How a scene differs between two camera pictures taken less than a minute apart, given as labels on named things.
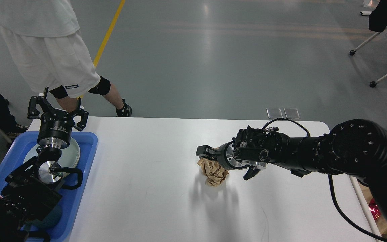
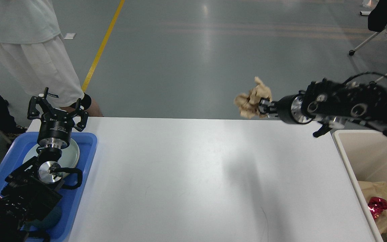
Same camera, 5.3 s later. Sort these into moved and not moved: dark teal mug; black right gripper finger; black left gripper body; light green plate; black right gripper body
Moved: black right gripper body; black right gripper finger
Not moved: dark teal mug; light green plate; black left gripper body
